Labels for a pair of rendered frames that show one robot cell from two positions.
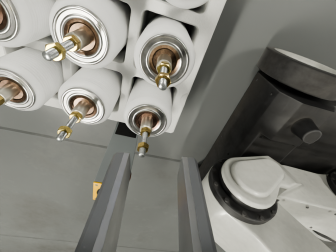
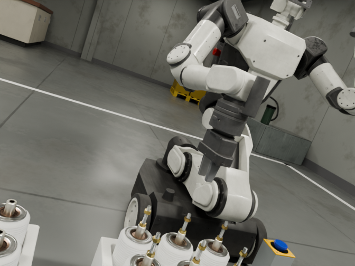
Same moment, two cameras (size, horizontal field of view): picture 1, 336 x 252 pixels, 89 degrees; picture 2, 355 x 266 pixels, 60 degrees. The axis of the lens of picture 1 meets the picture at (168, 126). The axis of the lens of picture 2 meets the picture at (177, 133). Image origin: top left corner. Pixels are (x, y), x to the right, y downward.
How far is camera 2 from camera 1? 76 cm
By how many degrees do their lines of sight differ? 59
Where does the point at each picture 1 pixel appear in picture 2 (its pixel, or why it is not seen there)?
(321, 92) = (148, 199)
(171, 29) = (163, 240)
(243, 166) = (204, 201)
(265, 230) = (222, 175)
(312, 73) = (142, 205)
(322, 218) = not seen: hidden behind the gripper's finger
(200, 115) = not seen: outside the picture
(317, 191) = (193, 178)
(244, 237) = (231, 178)
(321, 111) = (156, 195)
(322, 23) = (101, 230)
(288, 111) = (164, 205)
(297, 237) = not seen: hidden behind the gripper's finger
